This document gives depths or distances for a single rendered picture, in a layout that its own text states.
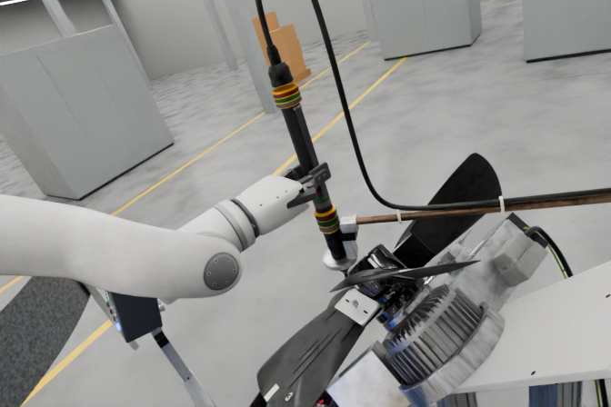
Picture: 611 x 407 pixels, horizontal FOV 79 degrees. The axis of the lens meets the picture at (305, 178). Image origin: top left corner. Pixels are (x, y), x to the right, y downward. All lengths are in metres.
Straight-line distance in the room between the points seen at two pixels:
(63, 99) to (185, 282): 6.36
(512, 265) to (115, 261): 0.82
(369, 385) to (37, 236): 0.72
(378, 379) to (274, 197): 0.52
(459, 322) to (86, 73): 6.60
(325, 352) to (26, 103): 6.13
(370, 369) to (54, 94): 6.27
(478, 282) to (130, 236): 0.77
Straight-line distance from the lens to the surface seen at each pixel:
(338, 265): 0.74
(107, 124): 6.97
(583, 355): 0.61
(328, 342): 0.83
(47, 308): 2.49
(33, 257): 0.51
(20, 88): 6.61
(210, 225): 0.55
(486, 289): 0.99
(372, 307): 0.86
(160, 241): 0.46
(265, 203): 0.57
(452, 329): 0.83
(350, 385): 0.97
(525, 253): 1.01
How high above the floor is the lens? 1.82
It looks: 26 degrees down
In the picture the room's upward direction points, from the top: 19 degrees counter-clockwise
